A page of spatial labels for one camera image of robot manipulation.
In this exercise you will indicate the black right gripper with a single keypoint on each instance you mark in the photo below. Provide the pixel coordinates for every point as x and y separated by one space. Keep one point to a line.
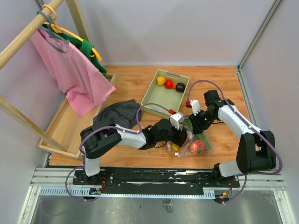
198 128

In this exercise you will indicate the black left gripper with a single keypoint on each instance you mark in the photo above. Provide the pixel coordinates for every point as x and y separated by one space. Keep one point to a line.
180 141

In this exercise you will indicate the yellow fake banana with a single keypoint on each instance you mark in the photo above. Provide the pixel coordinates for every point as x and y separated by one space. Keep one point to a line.
175 147

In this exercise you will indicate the green fake leafy vegetable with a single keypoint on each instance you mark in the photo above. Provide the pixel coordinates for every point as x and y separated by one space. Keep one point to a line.
202 137

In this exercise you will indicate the clear zip top bag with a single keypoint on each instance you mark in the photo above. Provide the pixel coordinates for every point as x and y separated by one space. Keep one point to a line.
184 148

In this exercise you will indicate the orange fake peach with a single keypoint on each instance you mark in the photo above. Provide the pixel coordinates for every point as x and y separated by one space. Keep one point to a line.
197 147

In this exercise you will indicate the dark fake avocado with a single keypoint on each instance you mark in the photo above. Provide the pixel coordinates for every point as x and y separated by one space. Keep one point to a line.
180 87

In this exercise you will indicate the yellow fake orange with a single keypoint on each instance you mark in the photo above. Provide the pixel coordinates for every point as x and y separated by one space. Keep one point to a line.
160 80

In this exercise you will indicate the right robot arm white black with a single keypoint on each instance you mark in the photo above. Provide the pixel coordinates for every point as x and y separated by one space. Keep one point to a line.
256 147

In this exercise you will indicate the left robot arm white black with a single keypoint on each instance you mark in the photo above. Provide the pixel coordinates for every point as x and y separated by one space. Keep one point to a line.
99 138

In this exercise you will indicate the light green plastic basket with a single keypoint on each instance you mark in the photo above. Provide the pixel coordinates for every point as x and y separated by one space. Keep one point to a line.
158 99

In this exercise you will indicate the dark grey checked cloth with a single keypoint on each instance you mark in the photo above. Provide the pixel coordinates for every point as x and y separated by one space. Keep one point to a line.
122 113

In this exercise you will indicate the pink t-shirt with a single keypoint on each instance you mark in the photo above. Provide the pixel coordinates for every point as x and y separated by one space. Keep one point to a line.
84 85

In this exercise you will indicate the wooden clothes rack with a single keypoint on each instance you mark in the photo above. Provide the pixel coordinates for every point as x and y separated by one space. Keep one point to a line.
27 85

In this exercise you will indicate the green t-shirt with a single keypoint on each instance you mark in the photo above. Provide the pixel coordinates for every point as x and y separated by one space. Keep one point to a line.
86 48

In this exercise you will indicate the grey clothes hanger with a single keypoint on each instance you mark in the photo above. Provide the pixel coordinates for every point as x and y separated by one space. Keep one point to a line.
52 34

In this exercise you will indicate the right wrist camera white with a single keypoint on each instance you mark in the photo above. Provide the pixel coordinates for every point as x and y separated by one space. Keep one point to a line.
194 105

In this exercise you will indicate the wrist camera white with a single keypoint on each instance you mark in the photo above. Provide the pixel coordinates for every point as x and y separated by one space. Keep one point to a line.
194 105
176 119

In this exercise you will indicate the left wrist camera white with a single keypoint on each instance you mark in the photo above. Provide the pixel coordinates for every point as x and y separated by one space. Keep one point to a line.
176 119

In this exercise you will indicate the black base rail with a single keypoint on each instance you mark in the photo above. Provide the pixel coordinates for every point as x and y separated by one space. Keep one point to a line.
141 182

